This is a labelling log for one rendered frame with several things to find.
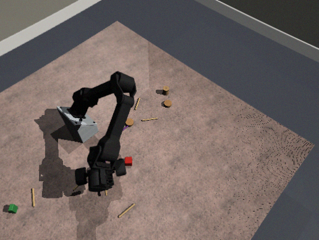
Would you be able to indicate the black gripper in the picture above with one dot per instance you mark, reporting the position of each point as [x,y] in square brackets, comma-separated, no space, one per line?
[81,175]

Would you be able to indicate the small green block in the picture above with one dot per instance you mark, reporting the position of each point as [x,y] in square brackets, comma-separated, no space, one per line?
[13,208]

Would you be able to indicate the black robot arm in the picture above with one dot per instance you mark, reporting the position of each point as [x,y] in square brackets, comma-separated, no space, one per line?
[108,147]

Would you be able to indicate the red wooden block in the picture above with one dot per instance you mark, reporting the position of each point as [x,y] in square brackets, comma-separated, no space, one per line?
[128,161]

